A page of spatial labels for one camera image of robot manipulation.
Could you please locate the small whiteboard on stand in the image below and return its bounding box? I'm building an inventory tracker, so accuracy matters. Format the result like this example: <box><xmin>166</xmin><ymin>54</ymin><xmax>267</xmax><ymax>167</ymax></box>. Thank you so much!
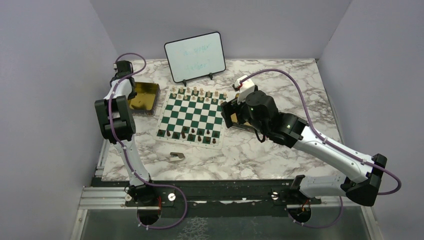
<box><xmin>164</xmin><ymin>31</ymin><xmax>227</xmax><ymax>83</ymax></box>

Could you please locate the right gold tin box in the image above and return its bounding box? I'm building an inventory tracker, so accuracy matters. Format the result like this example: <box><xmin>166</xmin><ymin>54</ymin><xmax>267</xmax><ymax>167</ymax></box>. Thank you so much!
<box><xmin>228</xmin><ymin>93</ymin><xmax>255</xmax><ymax>133</ymax></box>

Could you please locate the green white chess board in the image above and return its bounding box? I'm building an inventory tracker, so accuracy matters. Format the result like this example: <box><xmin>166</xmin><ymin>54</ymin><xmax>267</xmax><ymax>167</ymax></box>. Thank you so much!
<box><xmin>153</xmin><ymin>87</ymin><xmax>226</xmax><ymax>150</ymax></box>

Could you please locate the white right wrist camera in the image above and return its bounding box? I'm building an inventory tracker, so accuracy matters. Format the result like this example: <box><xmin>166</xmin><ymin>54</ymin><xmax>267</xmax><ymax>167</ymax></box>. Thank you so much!
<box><xmin>232</xmin><ymin>75</ymin><xmax>256</xmax><ymax>105</ymax></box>

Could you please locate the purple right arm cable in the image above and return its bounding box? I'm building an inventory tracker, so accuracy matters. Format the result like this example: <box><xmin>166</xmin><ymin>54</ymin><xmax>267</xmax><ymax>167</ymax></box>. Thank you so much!
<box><xmin>240</xmin><ymin>68</ymin><xmax>402</xmax><ymax>196</ymax></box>

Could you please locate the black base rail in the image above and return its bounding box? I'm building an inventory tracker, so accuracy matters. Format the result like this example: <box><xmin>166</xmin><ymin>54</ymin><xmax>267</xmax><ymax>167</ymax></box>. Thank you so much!
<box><xmin>125</xmin><ymin>179</ymin><xmax>322</xmax><ymax>219</ymax></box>

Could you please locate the left gold tin box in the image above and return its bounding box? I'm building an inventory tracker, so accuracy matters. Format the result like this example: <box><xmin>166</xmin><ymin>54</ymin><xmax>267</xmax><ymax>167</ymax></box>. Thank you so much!
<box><xmin>128</xmin><ymin>82</ymin><xmax>161</xmax><ymax>116</ymax></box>

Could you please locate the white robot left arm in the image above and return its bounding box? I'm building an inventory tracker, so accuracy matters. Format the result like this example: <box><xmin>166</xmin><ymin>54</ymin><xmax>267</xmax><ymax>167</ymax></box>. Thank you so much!
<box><xmin>94</xmin><ymin>60</ymin><xmax>157</xmax><ymax>206</ymax></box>

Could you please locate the beige plastic clip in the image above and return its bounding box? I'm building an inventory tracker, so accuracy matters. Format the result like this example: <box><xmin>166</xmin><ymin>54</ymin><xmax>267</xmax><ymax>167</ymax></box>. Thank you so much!
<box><xmin>169</xmin><ymin>152</ymin><xmax>185</xmax><ymax>162</ymax></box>

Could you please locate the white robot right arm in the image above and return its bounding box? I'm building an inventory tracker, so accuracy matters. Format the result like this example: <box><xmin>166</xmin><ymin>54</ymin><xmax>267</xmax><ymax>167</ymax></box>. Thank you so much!
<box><xmin>220</xmin><ymin>90</ymin><xmax>387</xmax><ymax>207</ymax></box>

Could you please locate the light chess pieces row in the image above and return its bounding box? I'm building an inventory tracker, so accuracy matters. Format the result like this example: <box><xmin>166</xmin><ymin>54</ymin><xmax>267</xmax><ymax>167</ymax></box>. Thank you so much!
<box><xmin>165</xmin><ymin>86</ymin><xmax>229</xmax><ymax>106</ymax></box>

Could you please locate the gold tin box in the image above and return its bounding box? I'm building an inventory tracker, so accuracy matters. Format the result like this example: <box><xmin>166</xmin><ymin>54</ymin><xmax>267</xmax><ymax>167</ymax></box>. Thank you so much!
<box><xmin>228</xmin><ymin>93</ymin><xmax>255</xmax><ymax>133</ymax></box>
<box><xmin>128</xmin><ymin>82</ymin><xmax>161</xmax><ymax>116</ymax></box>

